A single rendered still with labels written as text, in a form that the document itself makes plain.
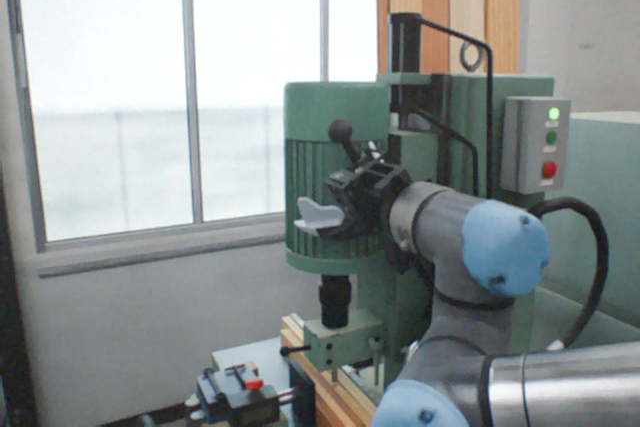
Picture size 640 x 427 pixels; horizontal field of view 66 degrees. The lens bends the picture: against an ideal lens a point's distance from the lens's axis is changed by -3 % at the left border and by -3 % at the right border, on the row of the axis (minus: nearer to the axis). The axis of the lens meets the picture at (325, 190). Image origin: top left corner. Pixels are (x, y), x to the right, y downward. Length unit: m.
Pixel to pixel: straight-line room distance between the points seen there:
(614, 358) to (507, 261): 0.12
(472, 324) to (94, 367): 2.01
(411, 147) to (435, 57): 1.70
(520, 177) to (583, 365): 0.58
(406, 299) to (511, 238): 0.52
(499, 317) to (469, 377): 0.12
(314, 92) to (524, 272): 0.44
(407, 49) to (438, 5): 1.69
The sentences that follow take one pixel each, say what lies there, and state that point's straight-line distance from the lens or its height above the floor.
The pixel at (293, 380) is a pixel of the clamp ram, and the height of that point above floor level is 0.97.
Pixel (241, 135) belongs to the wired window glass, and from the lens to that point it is 2.26.
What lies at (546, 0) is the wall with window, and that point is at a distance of 3.27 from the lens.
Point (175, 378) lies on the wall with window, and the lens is 2.44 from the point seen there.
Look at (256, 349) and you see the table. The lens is 1.23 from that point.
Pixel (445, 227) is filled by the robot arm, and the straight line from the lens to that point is 0.47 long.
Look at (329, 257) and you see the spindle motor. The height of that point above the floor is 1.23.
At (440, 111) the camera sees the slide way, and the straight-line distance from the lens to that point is 0.89.
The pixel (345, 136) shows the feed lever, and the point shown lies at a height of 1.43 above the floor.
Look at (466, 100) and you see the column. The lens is 0.87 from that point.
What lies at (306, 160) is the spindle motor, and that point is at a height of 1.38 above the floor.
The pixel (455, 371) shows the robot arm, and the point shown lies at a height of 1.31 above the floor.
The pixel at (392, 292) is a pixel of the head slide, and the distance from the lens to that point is 0.93.
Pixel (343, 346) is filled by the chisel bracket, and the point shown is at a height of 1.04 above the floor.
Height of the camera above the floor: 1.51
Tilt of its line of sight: 12 degrees down
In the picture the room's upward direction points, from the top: straight up
